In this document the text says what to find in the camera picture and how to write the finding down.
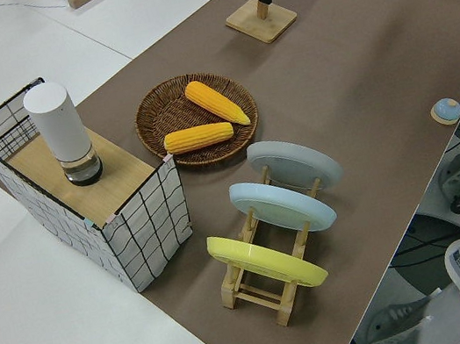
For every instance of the white bottle with clear base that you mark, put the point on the white bottle with clear base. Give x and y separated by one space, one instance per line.
56 122

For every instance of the brown table mat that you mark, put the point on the brown table mat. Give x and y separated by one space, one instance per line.
350 70

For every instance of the tapered yellow corn cob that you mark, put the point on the tapered yellow corn cob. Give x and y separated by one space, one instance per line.
215 101

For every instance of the brown wicker basket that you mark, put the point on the brown wicker basket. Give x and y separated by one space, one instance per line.
171 115

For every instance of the blunt yellow corn cob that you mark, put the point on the blunt yellow corn cob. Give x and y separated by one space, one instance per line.
199 137

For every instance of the grey plate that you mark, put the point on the grey plate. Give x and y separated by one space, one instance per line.
295 162

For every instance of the light blue plate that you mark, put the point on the light blue plate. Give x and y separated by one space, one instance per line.
280 205

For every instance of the wooden basket lid board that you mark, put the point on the wooden basket lid board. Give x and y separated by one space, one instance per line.
114 174

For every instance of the yellow plate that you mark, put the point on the yellow plate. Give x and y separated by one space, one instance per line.
264 264

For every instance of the wooden plate rack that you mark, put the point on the wooden plate rack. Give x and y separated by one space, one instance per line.
256 296

